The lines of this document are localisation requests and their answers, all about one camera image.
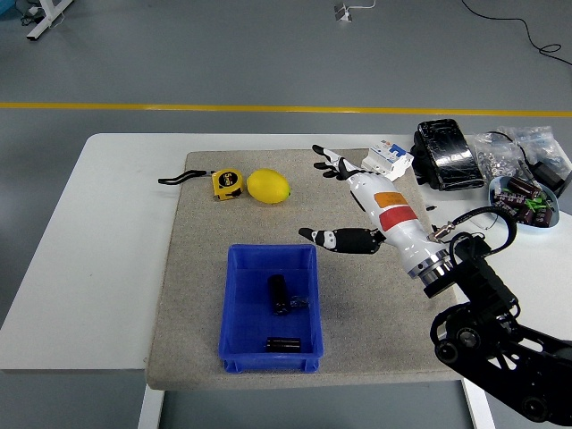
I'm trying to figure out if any blue plastic box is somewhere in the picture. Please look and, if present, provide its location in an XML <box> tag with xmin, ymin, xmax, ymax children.
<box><xmin>217</xmin><ymin>243</ymin><xmax>324</xmax><ymax>374</ymax></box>

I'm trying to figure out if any clear bag of metal nuts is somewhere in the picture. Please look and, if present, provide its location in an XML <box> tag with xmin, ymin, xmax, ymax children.
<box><xmin>472</xmin><ymin>131</ymin><xmax>533</xmax><ymax>180</ymax></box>

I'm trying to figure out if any large dark battery in bowl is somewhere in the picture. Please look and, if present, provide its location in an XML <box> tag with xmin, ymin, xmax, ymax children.
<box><xmin>507</xmin><ymin>177</ymin><xmax>543</xmax><ymax>200</ymax></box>

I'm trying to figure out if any black plastic-wrapped device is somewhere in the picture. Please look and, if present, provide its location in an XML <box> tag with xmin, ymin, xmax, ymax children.
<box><xmin>411</xmin><ymin>118</ymin><xmax>486</xmax><ymax>192</ymax></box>

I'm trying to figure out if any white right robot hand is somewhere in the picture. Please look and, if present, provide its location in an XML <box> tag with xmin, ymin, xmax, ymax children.
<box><xmin>298</xmin><ymin>143</ymin><xmax>442</xmax><ymax>274</ymax></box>

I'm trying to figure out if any dark brown cylindrical battery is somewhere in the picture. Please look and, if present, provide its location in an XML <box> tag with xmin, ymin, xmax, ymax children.
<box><xmin>267</xmin><ymin>274</ymin><xmax>291</xmax><ymax>317</ymax></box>
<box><xmin>265</xmin><ymin>337</ymin><xmax>303</xmax><ymax>355</ymax></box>

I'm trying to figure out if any white furniture frame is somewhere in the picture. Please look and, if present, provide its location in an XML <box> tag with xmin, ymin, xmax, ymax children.
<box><xmin>25</xmin><ymin>0</ymin><xmax>75</xmax><ymax>43</ymax></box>

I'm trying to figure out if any light blue bowl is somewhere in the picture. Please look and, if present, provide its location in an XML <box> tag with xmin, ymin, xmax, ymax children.
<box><xmin>487</xmin><ymin>174</ymin><xmax>560</xmax><ymax>233</ymax></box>

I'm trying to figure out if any black floor cable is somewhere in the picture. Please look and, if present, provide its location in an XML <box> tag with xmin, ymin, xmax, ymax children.
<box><xmin>459</xmin><ymin>0</ymin><xmax>572</xmax><ymax>68</ymax></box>

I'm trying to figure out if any black power adapter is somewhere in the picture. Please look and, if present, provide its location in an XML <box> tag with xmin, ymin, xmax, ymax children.
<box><xmin>529</xmin><ymin>161</ymin><xmax>568</xmax><ymax>194</ymax></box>

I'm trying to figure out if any white circuit breaker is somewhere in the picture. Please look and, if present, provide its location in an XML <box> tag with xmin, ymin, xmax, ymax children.
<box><xmin>359</xmin><ymin>139</ymin><xmax>415</xmax><ymax>182</ymax></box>

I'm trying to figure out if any yellow tape measure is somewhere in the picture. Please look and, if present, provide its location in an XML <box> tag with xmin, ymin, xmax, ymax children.
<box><xmin>157</xmin><ymin>168</ymin><xmax>246</xmax><ymax>202</ymax></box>

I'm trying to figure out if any grey-brown mat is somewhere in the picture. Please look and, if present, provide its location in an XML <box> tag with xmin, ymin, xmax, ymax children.
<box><xmin>145</xmin><ymin>148</ymin><xmax>477</xmax><ymax>391</ymax></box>

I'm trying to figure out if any white table leg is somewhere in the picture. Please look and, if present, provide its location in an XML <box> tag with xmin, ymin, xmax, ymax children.
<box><xmin>137</xmin><ymin>384</ymin><xmax>165</xmax><ymax>429</ymax></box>
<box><xmin>462</xmin><ymin>379</ymin><xmax>495</xmax><ymax>429</ymax></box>

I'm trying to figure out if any yellow lemon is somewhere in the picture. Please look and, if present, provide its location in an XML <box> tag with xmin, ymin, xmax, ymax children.
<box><xmin>246</xmin><ymin>168</ymin><xmax>292</xmax><ymax>206</ymax></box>

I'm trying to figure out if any clear bag of small parts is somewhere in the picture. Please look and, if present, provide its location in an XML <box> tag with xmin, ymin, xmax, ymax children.
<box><xmin>498</xmin><ymin>125</ymin><xmax>572</xmax><ymax>180</ymax></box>

